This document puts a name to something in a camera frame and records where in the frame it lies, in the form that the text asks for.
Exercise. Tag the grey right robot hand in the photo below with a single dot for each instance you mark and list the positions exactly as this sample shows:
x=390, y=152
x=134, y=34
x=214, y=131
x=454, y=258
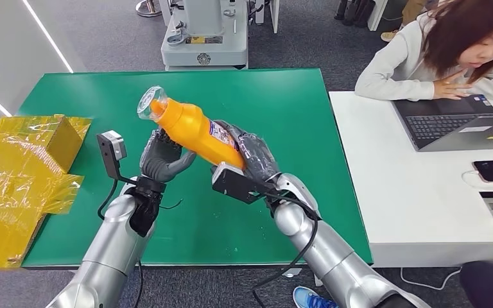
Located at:
x=257, y=157

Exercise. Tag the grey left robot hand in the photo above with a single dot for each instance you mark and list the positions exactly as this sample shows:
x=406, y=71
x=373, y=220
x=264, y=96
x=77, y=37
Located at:
x=161, y=163

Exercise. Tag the orange detergent bottle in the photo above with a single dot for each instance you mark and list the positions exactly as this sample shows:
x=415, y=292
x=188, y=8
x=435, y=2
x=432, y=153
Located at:
x=191, y=127

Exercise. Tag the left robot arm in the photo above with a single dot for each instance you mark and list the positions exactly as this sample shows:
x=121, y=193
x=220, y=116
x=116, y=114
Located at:
x=110, y=246

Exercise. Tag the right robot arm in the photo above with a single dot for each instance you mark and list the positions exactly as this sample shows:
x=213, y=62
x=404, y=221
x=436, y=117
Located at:
x=336, y=259

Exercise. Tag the pale grey machine stand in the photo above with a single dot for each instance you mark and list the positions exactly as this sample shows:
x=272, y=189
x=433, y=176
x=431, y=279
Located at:
x=206, y=42

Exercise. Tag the blue sneaker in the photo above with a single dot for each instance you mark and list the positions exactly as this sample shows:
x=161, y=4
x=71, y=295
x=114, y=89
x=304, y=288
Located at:
x=310, y=299

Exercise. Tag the yellow film-wrapped cardboard box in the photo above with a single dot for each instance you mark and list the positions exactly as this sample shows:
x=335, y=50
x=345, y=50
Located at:
x=12, y=191

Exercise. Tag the chrome stanchion base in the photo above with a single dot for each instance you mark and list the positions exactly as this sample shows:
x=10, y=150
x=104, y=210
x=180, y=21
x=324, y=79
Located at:
x=148, y=8

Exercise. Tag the seated person at laptop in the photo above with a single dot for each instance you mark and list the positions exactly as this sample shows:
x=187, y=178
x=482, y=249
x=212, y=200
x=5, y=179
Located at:
x=399, y=68

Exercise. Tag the black boots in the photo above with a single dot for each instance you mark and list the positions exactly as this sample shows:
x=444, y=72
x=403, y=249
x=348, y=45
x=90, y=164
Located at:
x=355, y=12

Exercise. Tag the dark grey laptop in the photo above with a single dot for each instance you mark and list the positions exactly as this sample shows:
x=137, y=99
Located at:
x=446, y=123

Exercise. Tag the person's leg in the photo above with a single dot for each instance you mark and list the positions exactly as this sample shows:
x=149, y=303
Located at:
x=491, y=287
x=412, y=10

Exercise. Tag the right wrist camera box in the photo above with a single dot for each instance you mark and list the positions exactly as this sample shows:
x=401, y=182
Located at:
x=238, y=183

